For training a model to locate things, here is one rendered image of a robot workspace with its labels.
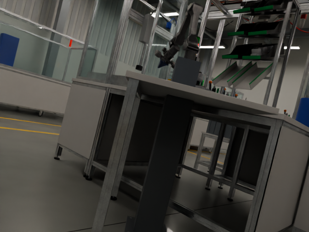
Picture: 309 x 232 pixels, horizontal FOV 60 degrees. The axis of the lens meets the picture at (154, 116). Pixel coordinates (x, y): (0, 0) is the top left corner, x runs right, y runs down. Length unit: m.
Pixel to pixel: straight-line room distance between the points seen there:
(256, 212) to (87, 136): 1.60
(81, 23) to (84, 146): 8.39
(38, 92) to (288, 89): 10.08
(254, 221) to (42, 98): 5.80
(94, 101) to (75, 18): 8.16
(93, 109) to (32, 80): 4.16
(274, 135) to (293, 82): 11.58
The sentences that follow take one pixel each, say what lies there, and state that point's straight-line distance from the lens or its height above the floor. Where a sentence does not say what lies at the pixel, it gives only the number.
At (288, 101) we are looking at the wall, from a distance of 12.93.
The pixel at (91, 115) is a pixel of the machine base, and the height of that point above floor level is 0.55.
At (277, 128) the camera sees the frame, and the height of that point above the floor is 0.78.
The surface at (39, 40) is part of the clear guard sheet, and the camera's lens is 6.68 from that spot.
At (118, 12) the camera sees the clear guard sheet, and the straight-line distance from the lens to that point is 2.72.
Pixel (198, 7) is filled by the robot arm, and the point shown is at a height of 1.42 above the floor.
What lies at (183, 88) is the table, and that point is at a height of 0.84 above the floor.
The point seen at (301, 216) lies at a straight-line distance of 2.25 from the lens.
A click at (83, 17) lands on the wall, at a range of 10.74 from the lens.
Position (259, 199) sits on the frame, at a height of 0.41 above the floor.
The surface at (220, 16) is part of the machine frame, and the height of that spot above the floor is 2.03.
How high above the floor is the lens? 0.70
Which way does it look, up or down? level
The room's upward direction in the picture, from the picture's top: 14 degrees clockwise
